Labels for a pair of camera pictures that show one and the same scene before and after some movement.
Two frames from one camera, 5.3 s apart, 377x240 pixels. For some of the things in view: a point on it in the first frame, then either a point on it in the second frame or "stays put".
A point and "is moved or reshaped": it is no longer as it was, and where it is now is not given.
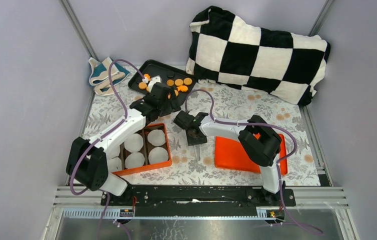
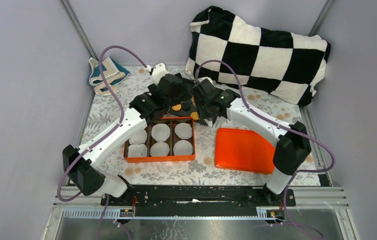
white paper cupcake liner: [134, 143] to [160, 132]
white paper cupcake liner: [134, 160] to [159, 149]
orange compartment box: [149, 148] is moved or reshaped
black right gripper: [192, 141] to [203, 114]
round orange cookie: [170, 82] is moved or reshaped
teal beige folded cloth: [99, 77] stays put
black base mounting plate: [198, 201] stays put
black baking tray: [181, 81] is moved or reshaped
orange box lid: [231, 154] stays put
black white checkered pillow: [286, 65] stays put
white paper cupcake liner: [158, 154] to [182, 147]
